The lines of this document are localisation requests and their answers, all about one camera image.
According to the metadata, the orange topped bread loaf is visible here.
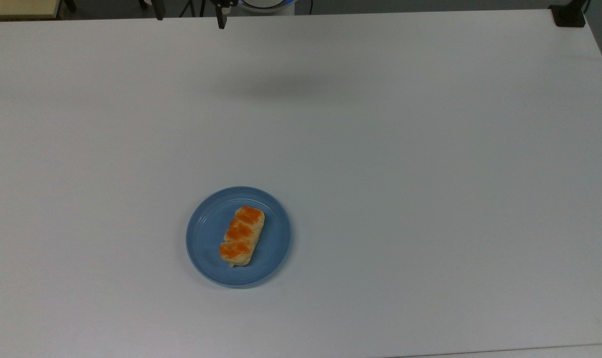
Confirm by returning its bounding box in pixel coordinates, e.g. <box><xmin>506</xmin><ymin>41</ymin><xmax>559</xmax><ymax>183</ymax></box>
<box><xmin>219</xmin><ymin>205</ymin><xmax>265</xmax><ymax>268</ymax></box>

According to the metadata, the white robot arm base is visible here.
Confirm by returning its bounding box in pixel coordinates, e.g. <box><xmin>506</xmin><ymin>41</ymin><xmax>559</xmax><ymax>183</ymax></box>
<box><xmin>238</xmin><ymin>0</ymin><xmax>297</xmax><ymax>16</ymax></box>

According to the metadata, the beige wooden side table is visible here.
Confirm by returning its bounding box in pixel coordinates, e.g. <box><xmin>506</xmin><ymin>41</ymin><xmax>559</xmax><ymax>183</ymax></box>
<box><xmin>0</xmin><ymin>0</ymin><xmax>65</xmax><ymax>20</ymax></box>

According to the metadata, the blue round plate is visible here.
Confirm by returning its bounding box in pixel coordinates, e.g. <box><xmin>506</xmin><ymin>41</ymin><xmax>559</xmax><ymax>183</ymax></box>
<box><xmin>185</xmin><ymin>186</ymin><xmax>292</xmax><ymax>289</ymax></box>

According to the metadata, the white adjoining table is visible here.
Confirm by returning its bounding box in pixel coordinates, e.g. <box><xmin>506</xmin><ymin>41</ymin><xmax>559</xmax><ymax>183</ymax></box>
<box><xmin>391</xmin><ymin>344</ymin><xmax>602</xmax><ymax>358</ymax></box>

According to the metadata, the black clamp camera stand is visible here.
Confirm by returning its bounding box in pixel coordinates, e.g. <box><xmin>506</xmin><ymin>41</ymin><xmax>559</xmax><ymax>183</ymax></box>
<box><xmin>549</xmin><ymin>0</ymin><xmax>592</xmax><ymax>28</ymax></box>

